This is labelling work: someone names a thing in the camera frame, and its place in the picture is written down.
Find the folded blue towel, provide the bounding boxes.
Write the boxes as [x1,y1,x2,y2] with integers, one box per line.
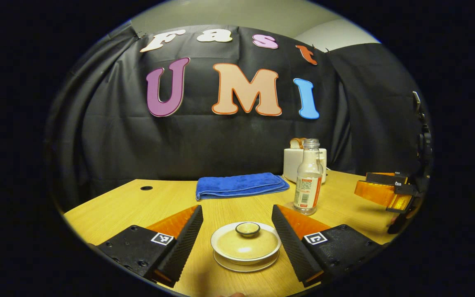
[195,172,290,201]

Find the clear plastic water bottle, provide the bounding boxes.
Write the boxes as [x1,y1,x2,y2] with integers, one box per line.
[293,139,324,216]

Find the black backdrop cloth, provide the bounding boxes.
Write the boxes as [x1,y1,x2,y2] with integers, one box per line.
[46,21,428,211]

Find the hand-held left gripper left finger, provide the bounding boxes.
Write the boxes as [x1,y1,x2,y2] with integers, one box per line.
[97,205,204,288]

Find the cream ceramic teacup lid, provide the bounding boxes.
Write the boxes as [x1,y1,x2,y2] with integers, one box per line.
[216,222,279,260]

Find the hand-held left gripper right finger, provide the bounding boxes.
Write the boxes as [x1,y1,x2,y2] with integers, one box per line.
[271,204,386,288]

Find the white toaster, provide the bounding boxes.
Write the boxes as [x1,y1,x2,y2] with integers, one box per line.
[283,148,327,184]

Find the cream ceramic teacup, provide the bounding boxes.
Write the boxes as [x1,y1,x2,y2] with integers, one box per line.
[211,222,282,266]

